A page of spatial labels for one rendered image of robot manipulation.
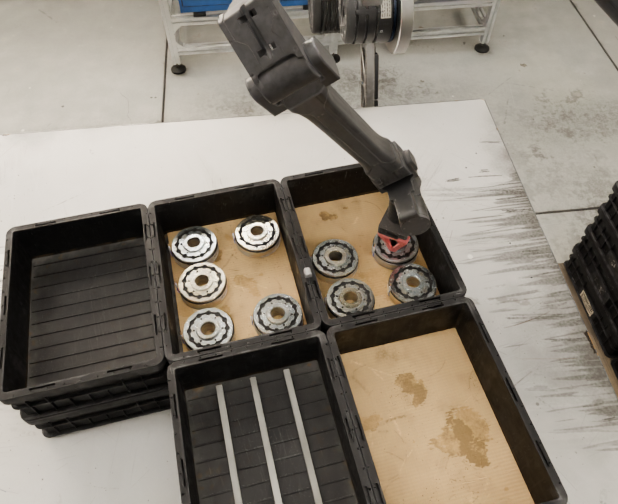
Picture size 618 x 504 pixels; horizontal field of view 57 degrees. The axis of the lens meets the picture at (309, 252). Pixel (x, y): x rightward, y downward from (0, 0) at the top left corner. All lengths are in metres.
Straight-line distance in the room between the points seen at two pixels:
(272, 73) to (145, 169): 1.00
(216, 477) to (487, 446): 0.50
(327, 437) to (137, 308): 0.49
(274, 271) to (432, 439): 0.48
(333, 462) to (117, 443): 0.47
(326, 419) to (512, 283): 0.62
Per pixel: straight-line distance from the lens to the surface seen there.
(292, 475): 1.09
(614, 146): 3.08
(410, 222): 1.08
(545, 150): 2.92
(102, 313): 1.29
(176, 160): 1.72
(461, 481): 1.12
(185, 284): 1.24
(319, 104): 0.82
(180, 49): 3.14
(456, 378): 1.19
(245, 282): 1.26
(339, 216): 1.37
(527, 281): 1.51
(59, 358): 1.27
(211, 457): 1.11
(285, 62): 0.76
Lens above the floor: 1.89
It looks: 55 degrees down
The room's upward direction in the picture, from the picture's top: straight up
